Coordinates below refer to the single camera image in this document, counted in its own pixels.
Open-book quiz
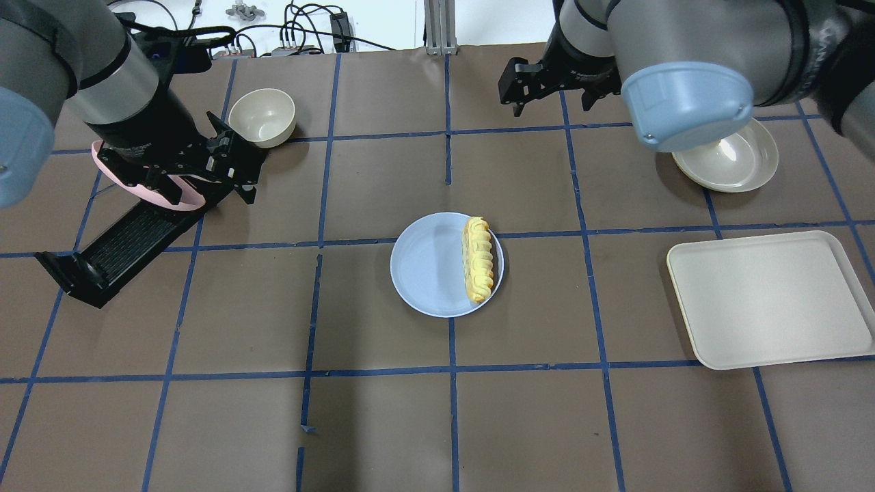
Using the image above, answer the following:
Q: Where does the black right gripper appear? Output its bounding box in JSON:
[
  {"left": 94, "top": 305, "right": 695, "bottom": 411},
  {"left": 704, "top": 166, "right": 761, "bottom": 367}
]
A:
[{"left": 498, "top": 23, "right": 621, "bottom": 116}]

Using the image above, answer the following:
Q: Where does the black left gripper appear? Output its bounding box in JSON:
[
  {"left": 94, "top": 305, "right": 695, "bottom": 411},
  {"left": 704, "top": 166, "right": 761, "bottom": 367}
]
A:
[{"left": 96, "top": 28, "right": 260, "bottom": 206}]

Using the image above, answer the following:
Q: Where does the orange striped bread loaf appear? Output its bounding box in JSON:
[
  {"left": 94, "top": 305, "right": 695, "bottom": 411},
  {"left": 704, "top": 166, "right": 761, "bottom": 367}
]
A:
[{"left": 461, "top": 216, "right": 495, "bottom": 304}]

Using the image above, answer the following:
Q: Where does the light blue plate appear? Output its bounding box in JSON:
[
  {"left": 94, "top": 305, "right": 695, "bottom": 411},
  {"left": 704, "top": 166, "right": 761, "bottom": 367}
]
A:
[{"left": 390, "top": 212, "right": 491, "bottom": 318}]

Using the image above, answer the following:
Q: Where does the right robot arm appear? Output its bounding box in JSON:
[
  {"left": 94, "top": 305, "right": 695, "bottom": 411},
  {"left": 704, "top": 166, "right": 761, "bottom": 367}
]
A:
[{"left": 498, "top": 1, "right": 873, "bottom": 159}]

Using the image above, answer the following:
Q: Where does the pink plate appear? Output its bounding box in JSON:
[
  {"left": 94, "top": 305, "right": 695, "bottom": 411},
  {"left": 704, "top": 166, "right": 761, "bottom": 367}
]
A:
[{"left": 91, "top": 140, "right": 206, "bottom": 212}]

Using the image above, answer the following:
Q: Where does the small cream bowl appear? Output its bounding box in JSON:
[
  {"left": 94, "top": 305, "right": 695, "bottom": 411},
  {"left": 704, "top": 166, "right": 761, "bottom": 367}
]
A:
[{"left": 228, "top": 88, "right": 297, "bottom": 149}]

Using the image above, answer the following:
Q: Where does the black dish rack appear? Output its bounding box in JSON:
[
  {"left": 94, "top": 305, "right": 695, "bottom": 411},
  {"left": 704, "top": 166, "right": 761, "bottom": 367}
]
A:
[{"left": 36, "top": 111, "right": 269, "bottom": 310}]

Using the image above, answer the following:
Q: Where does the grey connector box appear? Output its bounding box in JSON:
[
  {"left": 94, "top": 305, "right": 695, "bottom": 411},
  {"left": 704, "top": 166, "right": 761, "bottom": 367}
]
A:
[{"left": 207, "top": 34, "right": 325, "bottom": 60}]

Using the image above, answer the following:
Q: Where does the white shallow bowl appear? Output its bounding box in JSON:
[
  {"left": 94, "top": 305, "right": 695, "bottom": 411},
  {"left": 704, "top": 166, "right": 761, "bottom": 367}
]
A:
[{"left": 671, "top": 119, "right": 779, "bottom": 193}]

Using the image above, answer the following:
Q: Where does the black power adapter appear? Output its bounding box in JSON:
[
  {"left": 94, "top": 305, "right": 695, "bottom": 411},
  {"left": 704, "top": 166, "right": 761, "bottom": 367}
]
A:
[{"left": 330, "top": 12, "right": 353, "bottom": 53}]

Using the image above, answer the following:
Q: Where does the white rectangular tray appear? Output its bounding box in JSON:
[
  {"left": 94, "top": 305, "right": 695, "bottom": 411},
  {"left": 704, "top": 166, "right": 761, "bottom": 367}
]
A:
[{"left": 666, "top": 230, "right": 873, "bottom": 370}]

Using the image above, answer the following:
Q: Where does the aluminium frame post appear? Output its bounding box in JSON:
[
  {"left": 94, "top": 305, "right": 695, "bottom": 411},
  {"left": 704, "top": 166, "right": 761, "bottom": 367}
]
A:
[{"left": 424, "top": 0, "right": 459, "bottom": 55}]

